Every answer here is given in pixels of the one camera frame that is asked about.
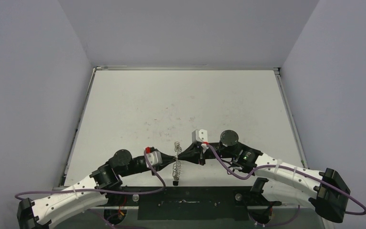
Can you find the metal keyring chain loop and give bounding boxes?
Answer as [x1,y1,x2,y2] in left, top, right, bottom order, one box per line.
[172,141,183,182]

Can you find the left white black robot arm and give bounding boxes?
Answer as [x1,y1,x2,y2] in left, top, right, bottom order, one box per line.
[15,147,177,229]

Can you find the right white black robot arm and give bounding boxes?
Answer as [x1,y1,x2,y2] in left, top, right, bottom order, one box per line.
[178,129,350,223]

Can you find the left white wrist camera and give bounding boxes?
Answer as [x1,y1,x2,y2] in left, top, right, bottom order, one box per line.
[144,147,163,168]

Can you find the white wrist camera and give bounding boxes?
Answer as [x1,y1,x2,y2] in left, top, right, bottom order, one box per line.
[192,129,209,153]
[144,147,163,168]

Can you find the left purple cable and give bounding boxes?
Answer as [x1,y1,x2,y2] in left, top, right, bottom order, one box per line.
[14,150,167,229]

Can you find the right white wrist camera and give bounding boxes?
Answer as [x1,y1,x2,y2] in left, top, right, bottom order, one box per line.
[192,129,209,153]

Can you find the aluminium frame rail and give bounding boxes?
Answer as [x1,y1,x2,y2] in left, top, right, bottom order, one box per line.
[46,186,331,210]

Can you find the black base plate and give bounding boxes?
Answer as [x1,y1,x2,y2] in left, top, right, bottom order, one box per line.
[103,186,282,224]

